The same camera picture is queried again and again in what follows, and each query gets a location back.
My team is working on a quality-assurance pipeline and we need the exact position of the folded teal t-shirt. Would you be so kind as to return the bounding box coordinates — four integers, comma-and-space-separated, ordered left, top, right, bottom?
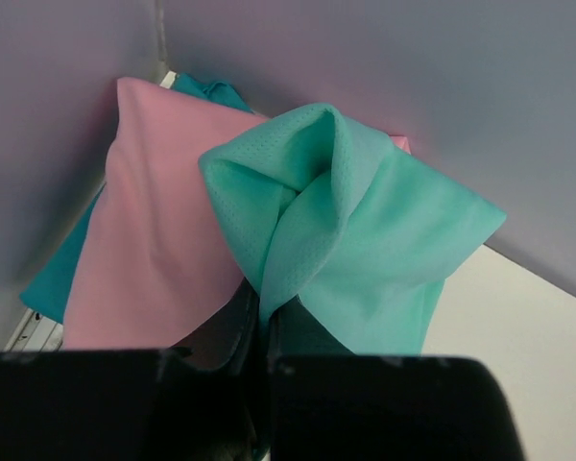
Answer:
19, 73, 252, 324

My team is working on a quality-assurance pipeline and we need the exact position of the mint green t-shirt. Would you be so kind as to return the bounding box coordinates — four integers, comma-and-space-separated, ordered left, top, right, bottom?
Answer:
199, 104, 506, 355

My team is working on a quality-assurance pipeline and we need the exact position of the folded pink t-shirt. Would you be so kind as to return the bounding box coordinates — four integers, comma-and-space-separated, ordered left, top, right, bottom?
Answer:
62, 76, 412, 352

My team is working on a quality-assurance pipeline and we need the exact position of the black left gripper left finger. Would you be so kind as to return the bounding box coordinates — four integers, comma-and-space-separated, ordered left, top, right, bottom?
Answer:
0, 283, 261, 460

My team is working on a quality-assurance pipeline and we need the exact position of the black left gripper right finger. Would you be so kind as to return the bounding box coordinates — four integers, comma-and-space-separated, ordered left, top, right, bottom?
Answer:
268, 299, 524, 460

